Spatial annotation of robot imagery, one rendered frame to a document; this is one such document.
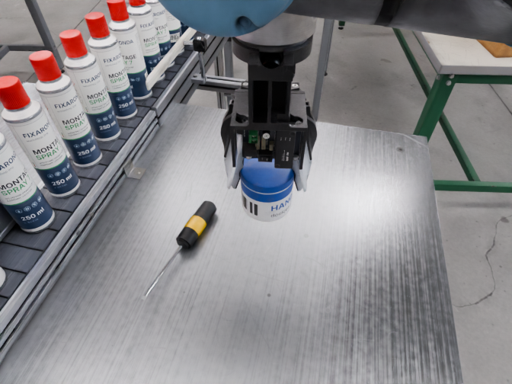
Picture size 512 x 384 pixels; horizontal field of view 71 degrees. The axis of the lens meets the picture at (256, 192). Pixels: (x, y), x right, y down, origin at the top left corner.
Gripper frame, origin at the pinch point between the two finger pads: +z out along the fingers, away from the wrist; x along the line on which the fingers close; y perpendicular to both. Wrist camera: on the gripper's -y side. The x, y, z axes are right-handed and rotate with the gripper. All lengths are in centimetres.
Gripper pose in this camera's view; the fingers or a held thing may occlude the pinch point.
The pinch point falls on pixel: (267, 178)
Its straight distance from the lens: 47.2
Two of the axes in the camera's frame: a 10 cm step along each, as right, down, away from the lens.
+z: 0.0, 6.8, 7.3
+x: 10.0, 0.3, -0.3
